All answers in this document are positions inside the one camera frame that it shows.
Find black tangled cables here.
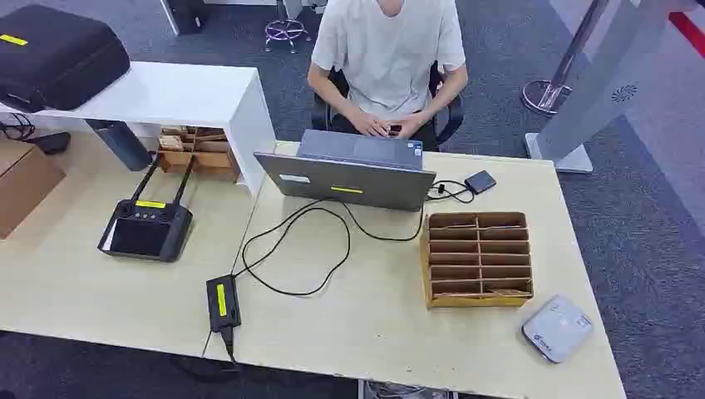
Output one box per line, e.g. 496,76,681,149
0,112,37,142

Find chrome stanchion post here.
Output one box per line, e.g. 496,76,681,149
520,0,611,117

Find black office chair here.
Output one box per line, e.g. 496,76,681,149
310,60,466,153

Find pale grey square device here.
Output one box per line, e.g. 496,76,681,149
520,294,594,365

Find black power adapter yellow label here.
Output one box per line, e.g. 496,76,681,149
205,273,243,333

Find black laptop power cable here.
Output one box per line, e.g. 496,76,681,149
233,198,426,298

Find chrome stool base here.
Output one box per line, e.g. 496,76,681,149
264,0,313,55

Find black remote controller with antennas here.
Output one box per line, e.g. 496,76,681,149
97,155,195,264

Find short black drive cable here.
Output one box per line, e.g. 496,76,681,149
426,179,476,205

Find wooden box with cards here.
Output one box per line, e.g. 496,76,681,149
156,125,242,184

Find grey laptop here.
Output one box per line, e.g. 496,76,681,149
254,129,438,213

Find person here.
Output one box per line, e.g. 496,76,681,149
306,0,470,140

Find small black external drive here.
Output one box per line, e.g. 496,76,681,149
463,169,498,195

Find black computer mouse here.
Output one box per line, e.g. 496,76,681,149
24,131,72,155

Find grey kiosk stand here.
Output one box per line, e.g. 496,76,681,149
524,0,702,175

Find black carrying case yellow label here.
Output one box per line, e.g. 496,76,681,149
0,4,131,113

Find wooden slotted card box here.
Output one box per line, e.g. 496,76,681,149
419,211,535,310

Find brown cardboard box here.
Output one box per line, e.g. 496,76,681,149
0,137,67,240

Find black mains cable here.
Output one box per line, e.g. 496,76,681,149
200,328,239,368

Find white desk shelf riser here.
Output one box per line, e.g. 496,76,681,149
0,60,277,197

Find black cabinet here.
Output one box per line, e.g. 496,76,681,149
159,0,211,37

